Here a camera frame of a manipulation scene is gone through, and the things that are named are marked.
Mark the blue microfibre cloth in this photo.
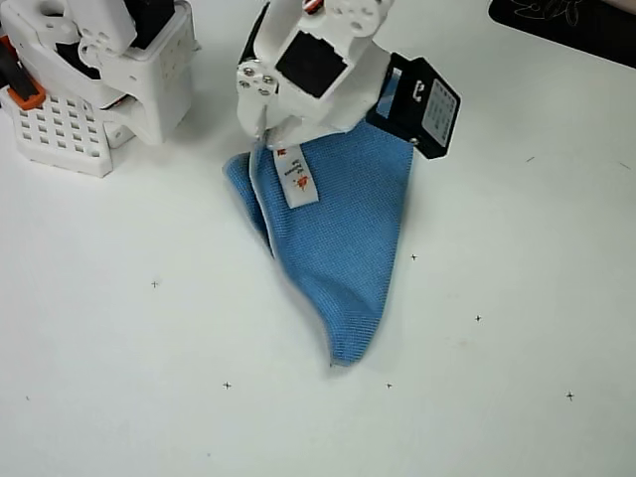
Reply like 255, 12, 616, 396
221, 118, 416, 370

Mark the orange and black clamp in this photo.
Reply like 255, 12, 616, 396
0, 35, 47, 109

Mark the black camera box white label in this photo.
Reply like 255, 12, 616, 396
365, 51, 463, 162

